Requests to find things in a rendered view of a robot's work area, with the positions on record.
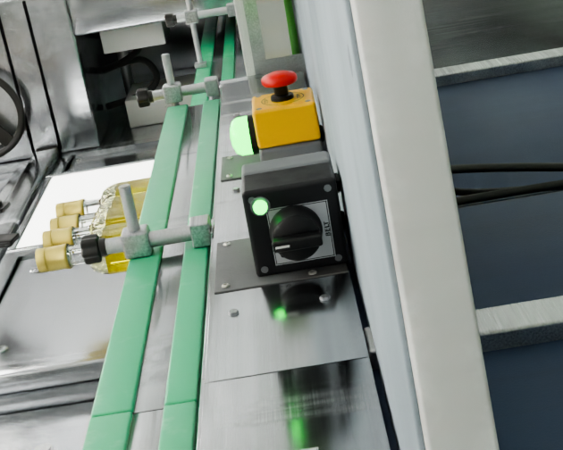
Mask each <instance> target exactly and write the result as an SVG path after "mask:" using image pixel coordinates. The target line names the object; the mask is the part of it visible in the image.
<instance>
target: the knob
mask: <svg viewBox="0 0 563 450"><path fill-rule="evenodd" d="M269 234H270V239H271V241H272V243H273V251H274V252H275V253H279V254H280V255H281V256H282V257H284V258H286V259H289V260H292V261H301V260H305V259H307V258H308V257H310V256H312V255H313V254H314V253H315V252H316V251H317V249H318V248H319V246H321V245H322V244H323V239H322V236H323V226H322V223H321V220H320V218H319V217H318V215H317V214H316V213H315V212H314V211H313V210H311V209H309V208H308V207H305V206H303V205H290V206H287V207H284V208H282V209H281V210H280V211H278V212H277V213H276V214H275V215H274V216H273V218H272V220H271V223H270V227H269Z"/></svg>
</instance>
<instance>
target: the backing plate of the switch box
mask: <svg viewBox="0 0 563 450"><path fill-rule="evenodd" d="M346 272H349V271H348V267H347V263H346V262H345V263H340V264H334V265H329V266H323V267H317V268H312V269H306V270H301V271H291V272H285V273H279V274H274V275H268V276H263V277H258V276H257V275H256V268H255V263H254V258H253V254H252V248H251V244H250V239H249V237H248V238H243V239H237V240H232V241H226V242H221V243H217V248H216V264H215V280H214V293H215V294H220V293H226V292H231V291H237V290H242V289H248V288H258V287H263V286H270V285H275V284H281V283H286V282H291V281H297V280H302V279H313V278H319V277H324V276H330V275H335V274H341V273H346Z"/></svg>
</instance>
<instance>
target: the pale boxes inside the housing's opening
mask: <svg viewBox="0 0 563 450"><path fill-rule="evenodd" d="M169 32H170V28H167V27H166V24H165V21H161V22H156V23H150V24H145V25H139V26H134V27H129V28H124V29H114V30H108V31H103V32H99V34H100V38H101V42H102V47H103V50H104V54H110V53H116V52H121V51H127V50H132V49H138V48H142V47H148V46H158V45H163V44H166V41H167V38H168V35H169ZM195 77H196V73H193V74H188V75H182V76H177V77H174V81H175V82H177V81H179V82H180V83H181V85H182V86H185V85H190V84H194V83H195ZM152 81H153V80H150V81H146V82H140V83H135V84H131V87H130V91H129V93H128V95H127V97H126V100H125V105H126V110H127V114H128V118H129V122H130V127H131V128H136V127H142V126H147V125H153V124H158V123H164V118H165V115H166V111H167V108H168V107H172V104H166V103H165V100H159V101H154V102H153V103H151V104H150V106H147V107H142V108H140V107H139V105H138V102H137V97H136V96H133V95H134V94H136V92H137V89H139V88H147V87H148V86H149V85H150V84H151V83H152ZM164 84H167V81H166V79H160V81H159V84H158V86H157V88H156V89H155V90H159V89H163V86H164ZM191 98H192V95H191V96H184V97H183V101H182V102H179V103H180V105H183V104H187V105H188V106H190V104H191Z"/></svg>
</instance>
